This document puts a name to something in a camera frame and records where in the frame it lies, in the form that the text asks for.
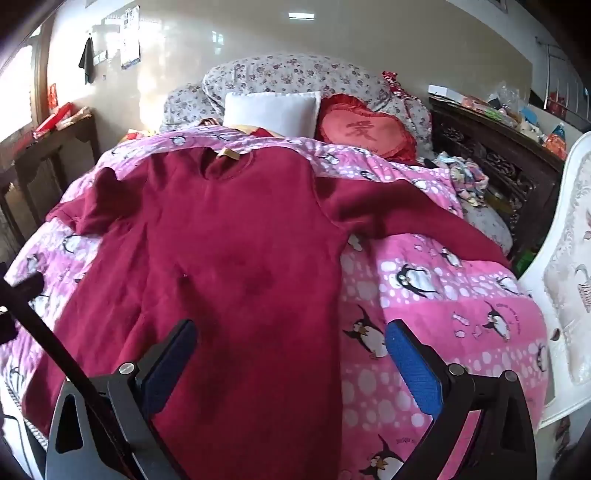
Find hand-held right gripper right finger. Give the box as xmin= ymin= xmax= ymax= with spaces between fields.
xmin=385 ymin=318 xmax=539 ymax=480

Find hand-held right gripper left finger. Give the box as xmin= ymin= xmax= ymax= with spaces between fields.
xmin=45 ymin=318 xmax=199 ymax=480

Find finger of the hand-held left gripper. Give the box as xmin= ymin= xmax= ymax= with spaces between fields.
xmin=0 ymin=263 xmax=134 ymax=480

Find dark red sweater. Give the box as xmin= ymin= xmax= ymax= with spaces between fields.
xmin=21 ymin=147 xmax=513 ymax=480

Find crumpled colourful clothes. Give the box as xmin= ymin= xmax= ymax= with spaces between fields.
xmin=422 ymin=152 xmax=490 ymax=208

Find pink penguin blanket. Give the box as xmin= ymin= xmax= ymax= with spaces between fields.
xmin=0 ymin=126 xmax=552 ymax=480

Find grey floral bedsheet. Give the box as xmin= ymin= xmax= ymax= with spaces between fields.
xmin=462 ymin=200 xmax=514 ymax=256

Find white ornate furniture panel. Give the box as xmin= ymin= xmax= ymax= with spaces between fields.
xmin=517 ymin=134 xmax=591 ymax=430

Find dark wooden side table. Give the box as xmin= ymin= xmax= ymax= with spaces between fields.
xmin=0 ymin=113 xmax=100 ymax=245

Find long red box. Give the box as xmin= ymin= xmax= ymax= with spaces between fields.
xmin=37 ymin=102 xmax=75 ymax=132

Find flat cardboard piece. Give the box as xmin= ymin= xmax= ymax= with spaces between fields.
xmin=60 ymin=106 xmax=94 ymax=126

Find carved dark wooden headboard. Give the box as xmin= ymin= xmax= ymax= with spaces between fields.
xmin=427 ymin=95 xmax=566 ymax=264

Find red heart cushion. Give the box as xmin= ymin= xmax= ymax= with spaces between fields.
xmin=315 ymin=93 xmax=419 ymax=162

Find window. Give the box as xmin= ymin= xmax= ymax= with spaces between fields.
xmin=0 ymin=28 xmax=49 ymax=134

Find small floral pillow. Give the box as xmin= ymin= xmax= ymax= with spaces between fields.
xmin=159 ymin=83 xmax=227 ymax=133

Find pile of colourful packets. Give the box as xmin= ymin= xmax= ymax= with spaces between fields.
xmin=462 ymin=83 xmax=583 ymax=160

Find white pillow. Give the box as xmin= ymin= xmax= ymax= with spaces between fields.
xmin=223 ymin=91 xmax=322 ymax=138

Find flat white box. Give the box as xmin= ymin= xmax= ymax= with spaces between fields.
xmin=428 ymin=84 xmax=468 ymax=101

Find black hanging cloth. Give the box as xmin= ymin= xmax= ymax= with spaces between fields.
xmin=78 ymin=37 xmax=96 ymax=85

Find red patterned cloth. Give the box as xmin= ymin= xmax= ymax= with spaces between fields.
xmin=382 ymin=71 xmax=419 ymax=101

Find large floral pillow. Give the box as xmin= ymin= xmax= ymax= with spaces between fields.
xmin=202 ymin=55 xmax=435 ymax=160

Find white metal rack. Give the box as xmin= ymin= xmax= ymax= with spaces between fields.
xmin=536 ymin=37 xmax=591 ymax=125

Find wall calendar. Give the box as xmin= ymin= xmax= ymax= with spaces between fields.
xmin=121 ymin=6 xmax=141 ymax=70

